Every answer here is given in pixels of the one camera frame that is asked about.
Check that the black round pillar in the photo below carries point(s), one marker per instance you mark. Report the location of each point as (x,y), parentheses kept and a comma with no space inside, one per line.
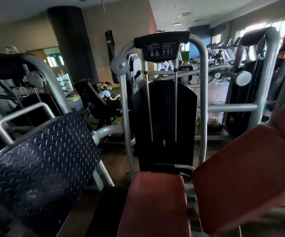
(73,46)

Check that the silver tubular machine frame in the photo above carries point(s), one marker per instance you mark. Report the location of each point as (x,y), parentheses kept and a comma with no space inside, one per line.
(21,113)

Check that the black weight stack shroud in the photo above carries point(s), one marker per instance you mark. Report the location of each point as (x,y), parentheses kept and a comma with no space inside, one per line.
(164,120)

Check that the red machine backrest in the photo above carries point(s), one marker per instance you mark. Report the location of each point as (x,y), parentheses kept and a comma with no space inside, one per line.
(243,175)

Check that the grey machine black stack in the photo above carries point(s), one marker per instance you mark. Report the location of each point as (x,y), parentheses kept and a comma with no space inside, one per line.
(266,71)

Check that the white covered table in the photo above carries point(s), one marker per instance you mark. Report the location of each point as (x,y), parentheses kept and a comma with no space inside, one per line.
(74,102)

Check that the large black diamond plate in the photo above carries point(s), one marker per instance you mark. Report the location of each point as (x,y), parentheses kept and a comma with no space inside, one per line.
(41,170)

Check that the grey wheeled machine frame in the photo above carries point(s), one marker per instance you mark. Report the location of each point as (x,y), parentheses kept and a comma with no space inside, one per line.
(203,96)

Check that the chrome guide rod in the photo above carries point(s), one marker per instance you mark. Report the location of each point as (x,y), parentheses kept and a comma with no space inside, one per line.
(147,101)
(175,101)

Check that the black instruction placard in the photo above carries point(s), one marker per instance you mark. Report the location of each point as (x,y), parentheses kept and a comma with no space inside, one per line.
(162,46)

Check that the row of treadmills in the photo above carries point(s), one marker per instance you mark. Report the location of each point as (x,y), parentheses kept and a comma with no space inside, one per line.
(221,50)

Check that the red square machine seat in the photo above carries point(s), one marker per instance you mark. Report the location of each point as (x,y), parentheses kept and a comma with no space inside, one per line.
(154,207)

